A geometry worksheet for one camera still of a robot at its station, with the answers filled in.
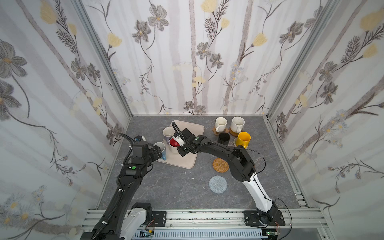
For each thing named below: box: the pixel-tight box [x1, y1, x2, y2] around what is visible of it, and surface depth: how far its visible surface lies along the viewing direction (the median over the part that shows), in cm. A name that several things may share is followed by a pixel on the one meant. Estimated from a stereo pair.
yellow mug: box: [235, 131, 252, 149], surface depth 98 cm
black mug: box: [217, 132, 231, 146], surface depth 100 cm
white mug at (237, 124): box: [230, 116, 245, 134], surface depth 106 cm
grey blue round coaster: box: [209, 175, 228, 194], surface depth 87 cm
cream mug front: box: [215, 117, 228, 133], surface depth 106 cm
